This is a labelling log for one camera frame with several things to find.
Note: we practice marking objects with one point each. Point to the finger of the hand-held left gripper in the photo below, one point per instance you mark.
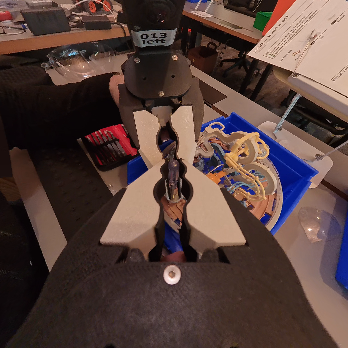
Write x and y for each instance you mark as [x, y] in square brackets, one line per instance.
[186, 130]
[145, 133]

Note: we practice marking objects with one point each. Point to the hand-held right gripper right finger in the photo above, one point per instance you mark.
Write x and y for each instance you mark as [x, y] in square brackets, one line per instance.
[214, 217]

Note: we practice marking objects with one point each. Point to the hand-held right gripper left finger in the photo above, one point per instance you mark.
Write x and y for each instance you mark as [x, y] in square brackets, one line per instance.
[133, 217]

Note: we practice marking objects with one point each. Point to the colourful plastic maze ball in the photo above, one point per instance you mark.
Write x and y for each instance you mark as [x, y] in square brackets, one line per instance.
[244, 163]

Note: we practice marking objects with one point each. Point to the printed instruction board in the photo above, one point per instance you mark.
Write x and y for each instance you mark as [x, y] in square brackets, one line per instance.
[307, 30]

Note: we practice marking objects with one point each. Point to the person's left forearm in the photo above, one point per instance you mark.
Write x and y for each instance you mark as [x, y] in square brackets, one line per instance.
[54, 108]

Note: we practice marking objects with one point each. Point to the person's left hand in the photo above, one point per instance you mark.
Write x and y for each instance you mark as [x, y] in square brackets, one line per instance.
[115, 88]

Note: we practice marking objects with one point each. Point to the red tweezers case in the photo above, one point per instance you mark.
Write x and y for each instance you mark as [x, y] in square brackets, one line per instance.
[114, 144]

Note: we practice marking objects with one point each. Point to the brown bag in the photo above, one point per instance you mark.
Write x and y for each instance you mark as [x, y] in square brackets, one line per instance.
[202, 58]

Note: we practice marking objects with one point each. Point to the black perforated mat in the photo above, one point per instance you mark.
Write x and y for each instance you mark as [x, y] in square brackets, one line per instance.
[68, 190]

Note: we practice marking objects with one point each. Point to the clear plastic dome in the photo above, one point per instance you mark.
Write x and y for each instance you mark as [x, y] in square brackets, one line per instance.
[78, 59]

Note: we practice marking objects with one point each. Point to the black power adapter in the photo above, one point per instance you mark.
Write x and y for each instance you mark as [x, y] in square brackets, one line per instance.
[96, 22]

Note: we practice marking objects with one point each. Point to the orange wheeled toy vehicle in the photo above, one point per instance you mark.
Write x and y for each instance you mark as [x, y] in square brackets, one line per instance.
[92, 5]

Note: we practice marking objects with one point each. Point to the clear plastic piece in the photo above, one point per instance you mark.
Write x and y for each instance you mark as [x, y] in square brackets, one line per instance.
[318, 223]

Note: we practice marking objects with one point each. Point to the office desk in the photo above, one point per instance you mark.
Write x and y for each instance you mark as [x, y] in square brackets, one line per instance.
[54, 40]

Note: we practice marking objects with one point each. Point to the green block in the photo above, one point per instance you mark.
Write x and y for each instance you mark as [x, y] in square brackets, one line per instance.
[262, 20]

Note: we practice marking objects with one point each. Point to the black box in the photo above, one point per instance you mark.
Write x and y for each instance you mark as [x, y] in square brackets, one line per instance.
[45, 20]

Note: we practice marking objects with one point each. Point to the eyeglasses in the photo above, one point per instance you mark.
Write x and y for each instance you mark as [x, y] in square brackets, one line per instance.
[12, 30]

